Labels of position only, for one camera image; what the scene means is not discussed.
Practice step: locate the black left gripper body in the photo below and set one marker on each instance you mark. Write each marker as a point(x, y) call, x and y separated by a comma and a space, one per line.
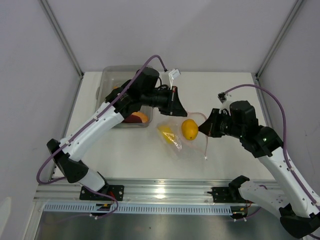
point(159, 99)

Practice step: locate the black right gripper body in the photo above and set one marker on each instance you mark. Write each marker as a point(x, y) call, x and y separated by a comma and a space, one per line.
point(222, 124)

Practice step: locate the orange yellow potato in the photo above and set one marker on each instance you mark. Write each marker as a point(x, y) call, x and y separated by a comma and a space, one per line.
point(189, 129)

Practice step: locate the clear zip top bag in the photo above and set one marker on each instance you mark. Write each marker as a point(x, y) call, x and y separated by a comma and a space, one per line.
point(182, 138)

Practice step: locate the yellow lemon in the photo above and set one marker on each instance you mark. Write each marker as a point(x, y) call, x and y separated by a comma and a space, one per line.
point(167, 134)

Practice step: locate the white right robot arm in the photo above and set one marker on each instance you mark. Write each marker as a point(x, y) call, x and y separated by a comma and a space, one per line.
point(299, 210)

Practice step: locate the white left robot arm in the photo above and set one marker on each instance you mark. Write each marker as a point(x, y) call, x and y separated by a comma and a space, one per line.
point(123, 101)

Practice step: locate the red yellow mango slice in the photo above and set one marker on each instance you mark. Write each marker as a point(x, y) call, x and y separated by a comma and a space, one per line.
point(136, 117)

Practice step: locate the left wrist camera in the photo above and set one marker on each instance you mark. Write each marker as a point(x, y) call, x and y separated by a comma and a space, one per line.
point(169, 76)

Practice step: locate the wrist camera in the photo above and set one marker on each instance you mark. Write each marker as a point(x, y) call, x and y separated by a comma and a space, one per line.
point(169, 76)
point(225, 103)

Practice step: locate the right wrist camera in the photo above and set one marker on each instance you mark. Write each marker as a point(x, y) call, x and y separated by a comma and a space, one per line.
point(225, 103)

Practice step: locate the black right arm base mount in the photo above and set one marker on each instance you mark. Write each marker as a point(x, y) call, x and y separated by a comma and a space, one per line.
point(229, 194)

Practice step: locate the aluminium table edge rail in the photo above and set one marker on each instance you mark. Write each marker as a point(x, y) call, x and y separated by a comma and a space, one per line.
point(152, 191)

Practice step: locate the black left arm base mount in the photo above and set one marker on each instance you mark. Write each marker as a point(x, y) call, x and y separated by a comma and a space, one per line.
point(107, 193)

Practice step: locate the white slotted cable duct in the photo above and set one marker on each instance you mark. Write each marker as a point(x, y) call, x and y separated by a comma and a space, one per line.
point(130, 208)

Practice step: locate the left corner aluminium post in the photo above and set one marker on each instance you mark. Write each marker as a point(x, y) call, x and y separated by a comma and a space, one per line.
point(48, 11)

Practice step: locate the corner aluminium post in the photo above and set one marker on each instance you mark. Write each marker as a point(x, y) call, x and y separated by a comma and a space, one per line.
point(48, 11)
point(281, 35)

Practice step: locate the right corner aluminium post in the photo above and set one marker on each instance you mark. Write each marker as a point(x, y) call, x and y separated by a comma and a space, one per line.
point(281, 35)

